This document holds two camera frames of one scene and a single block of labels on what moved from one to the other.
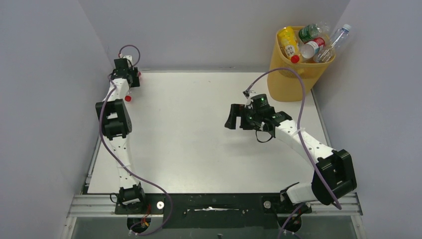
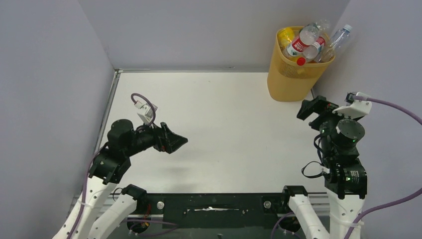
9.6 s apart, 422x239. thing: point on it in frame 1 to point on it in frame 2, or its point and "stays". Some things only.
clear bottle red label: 128,97 to 308,36
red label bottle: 309,49 stays
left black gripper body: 133,72 to 158,141
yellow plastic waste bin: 286,85 stays
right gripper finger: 236,110 to 308,106
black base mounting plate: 214,210 stays
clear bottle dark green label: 309,32 to 321,26
